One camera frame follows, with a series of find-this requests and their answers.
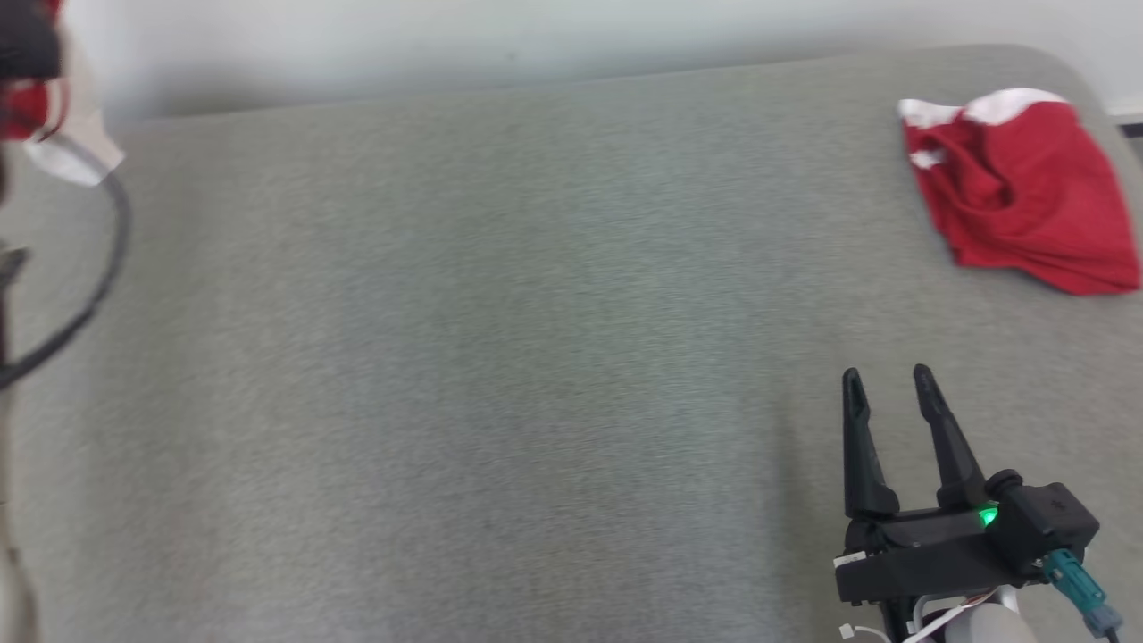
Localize teal right camera cable connector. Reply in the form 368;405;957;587
1041;548;1126;639

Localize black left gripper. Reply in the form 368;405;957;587
0;0;65;81

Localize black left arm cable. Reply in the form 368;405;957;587
0;168;134;391

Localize red shorts with white stripe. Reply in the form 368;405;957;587
897;87;1143;297

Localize red jersey with number print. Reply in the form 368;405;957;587
0;0;127;188

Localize thin white and red wires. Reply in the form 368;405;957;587
838;588;1003;643

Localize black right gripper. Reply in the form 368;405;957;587
832;363;1047;606

